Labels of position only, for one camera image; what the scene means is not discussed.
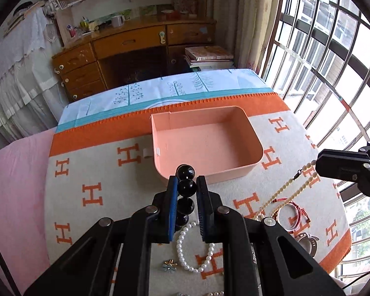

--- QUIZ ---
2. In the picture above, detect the white pearl bracelet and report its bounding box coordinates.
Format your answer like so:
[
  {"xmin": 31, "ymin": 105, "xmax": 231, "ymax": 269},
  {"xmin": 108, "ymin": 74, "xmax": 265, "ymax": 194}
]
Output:
[{"xmin": 175, "ymin": 220, "xmax": 216, "ymax": 274}]

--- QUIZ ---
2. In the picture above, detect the black bead bracelet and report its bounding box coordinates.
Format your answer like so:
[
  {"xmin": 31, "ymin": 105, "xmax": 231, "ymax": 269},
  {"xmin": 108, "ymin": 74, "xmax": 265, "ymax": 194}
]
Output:
[{"xmin": 174, "ymin": 164, "xmax": 197, "ymax": 228}]

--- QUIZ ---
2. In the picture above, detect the cream bead necklace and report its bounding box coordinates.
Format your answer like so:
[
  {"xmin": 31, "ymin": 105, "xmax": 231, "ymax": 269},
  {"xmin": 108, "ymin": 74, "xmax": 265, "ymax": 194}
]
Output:
[{"xmin": 252, "ymin": 159, "xmax": 319, "ymax": 222}]

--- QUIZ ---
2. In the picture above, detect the red cord bracelet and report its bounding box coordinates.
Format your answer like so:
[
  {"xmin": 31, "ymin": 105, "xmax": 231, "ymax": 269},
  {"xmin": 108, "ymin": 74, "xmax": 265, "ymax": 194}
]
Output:
[{"xmin": 270, "ymin": 197, "xmax": 312, "ymax": 234}]

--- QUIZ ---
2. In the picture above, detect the pink storage box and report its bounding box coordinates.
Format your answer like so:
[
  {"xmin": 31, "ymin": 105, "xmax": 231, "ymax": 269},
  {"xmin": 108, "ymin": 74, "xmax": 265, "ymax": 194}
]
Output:
[{"xmin": 151, "ymin": 106, "xmax": 264, "ymax": 184}]

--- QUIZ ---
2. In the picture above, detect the silver pendant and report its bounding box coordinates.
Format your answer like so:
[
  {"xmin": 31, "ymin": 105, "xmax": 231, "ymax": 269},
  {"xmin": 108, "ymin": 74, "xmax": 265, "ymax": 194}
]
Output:
[{"xmin": 295, "ymin": 233, "xmax": 319, "ymax": 257}]

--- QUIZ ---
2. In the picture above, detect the window security grille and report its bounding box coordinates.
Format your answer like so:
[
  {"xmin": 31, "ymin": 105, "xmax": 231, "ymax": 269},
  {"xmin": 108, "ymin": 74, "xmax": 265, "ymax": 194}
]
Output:
[{"xmin": 260, "ymin": 0, "xmax": 370, "ymax": 151}]

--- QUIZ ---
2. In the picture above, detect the light blue patterned sheet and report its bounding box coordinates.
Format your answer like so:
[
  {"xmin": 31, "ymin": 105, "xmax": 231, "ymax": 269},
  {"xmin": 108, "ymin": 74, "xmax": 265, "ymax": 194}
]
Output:
[{"xmin": 56, "ymin": 69, "xmax": 272, "ymax": 133}]

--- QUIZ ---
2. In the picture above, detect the pink sheet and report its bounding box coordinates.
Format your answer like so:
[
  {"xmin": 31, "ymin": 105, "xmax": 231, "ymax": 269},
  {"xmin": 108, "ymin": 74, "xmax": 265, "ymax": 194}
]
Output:
[{"xmin": 0, "ymin": 129, "xmax": 55, "ymax": 293}]

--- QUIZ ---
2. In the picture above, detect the stack of books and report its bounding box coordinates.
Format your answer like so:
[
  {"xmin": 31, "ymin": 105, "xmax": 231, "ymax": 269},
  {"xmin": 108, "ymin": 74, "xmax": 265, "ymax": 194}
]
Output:
[{"xmin": 184, "ymin": 45, "xmax": 234, "ymax": 71}]

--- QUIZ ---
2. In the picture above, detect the wooden desk with drawers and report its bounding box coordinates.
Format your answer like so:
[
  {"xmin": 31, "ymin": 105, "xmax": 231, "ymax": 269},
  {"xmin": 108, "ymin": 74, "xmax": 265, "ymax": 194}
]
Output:
[{"xmin": 52, "ymin": 16, "xmax": 216, "ymax": 102}]

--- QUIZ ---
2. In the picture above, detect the white lace bed cover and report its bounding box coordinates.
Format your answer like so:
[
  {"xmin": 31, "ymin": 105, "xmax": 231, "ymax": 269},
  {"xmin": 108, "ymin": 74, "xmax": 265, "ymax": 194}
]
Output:
[{"xmin": 0, "ymin": 7, "xmax": 69, "ymax": 149}]

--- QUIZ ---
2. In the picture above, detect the beige curtain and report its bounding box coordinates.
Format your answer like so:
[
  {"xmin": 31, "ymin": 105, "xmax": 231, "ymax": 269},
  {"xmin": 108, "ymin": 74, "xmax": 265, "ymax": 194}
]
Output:
[{"xmin": 206, "ymin": 0, "xmax": 282, "ymax": 73}]

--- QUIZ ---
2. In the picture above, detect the white mug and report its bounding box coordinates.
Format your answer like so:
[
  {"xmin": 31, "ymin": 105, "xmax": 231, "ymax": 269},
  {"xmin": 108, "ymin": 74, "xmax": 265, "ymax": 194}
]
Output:
[{"xmin": 111, "ymin": 14, "xmax": 126, "ymax": 28}]

